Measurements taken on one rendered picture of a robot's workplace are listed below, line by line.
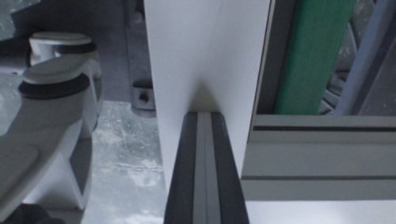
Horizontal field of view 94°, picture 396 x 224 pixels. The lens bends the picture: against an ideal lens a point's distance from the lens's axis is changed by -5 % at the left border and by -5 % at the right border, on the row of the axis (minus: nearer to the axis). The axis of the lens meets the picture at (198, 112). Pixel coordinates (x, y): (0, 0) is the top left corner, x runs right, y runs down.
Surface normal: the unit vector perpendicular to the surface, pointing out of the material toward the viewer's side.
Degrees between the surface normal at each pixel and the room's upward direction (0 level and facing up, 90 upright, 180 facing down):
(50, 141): 90
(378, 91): 0
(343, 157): 90
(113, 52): 0
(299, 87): 0
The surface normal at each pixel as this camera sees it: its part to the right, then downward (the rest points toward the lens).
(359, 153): 0.00, -0.86
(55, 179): 0.04, 0.51
